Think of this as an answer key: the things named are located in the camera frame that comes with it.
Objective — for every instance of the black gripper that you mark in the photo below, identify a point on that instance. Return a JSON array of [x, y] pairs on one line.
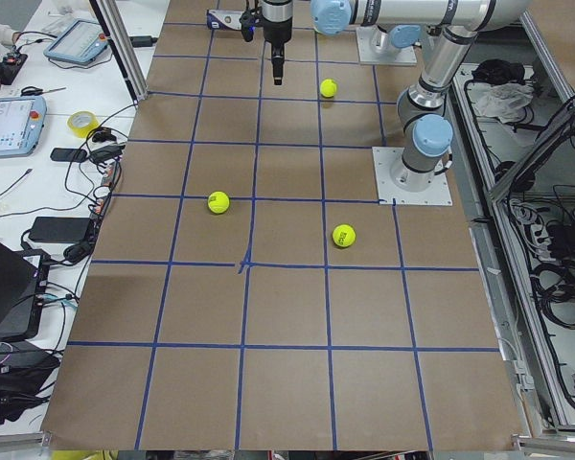
[[277, 25]]

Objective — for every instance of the clear tennis ball tube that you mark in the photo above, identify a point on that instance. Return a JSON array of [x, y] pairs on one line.
[[224, 20]]

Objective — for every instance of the tennis ball far middle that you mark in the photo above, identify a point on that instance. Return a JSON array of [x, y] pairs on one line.
[[328, 88]]

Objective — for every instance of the tennis ball near left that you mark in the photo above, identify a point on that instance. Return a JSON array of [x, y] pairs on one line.
[[218, 202]]

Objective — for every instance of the teach pendant far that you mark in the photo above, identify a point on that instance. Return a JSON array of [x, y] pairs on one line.
[[80, 43]]

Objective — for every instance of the teach pendant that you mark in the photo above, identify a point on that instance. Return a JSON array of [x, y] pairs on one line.
[[80, 43], [21, 122]]

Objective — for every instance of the yellow tape roll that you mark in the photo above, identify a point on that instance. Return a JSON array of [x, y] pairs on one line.
[[82, 123]]

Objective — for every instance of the white crumpled cloth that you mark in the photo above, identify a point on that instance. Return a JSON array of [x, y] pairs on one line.
[[506, 102]]

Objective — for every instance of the black smartphone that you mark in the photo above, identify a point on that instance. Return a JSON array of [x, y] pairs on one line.
[[68, 155]]

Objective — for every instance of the teach pendant near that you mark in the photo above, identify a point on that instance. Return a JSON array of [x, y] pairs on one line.
[[21, 122]]

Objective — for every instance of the black power brick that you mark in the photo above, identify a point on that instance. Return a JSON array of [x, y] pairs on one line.
[[60, 229]]

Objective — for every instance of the black laptop computer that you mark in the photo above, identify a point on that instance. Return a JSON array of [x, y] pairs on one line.
[[23, 277]]

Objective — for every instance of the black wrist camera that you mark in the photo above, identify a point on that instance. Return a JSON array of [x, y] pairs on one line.
[[248, 23]]

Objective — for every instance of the aluminium frame post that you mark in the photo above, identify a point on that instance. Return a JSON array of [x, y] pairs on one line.
[[114, 28]]

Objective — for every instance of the tennis ball near base plate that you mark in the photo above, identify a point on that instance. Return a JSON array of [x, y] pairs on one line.
[[344, 235]]

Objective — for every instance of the black handled scissors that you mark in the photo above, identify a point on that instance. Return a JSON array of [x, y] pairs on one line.
[[30, 91]]

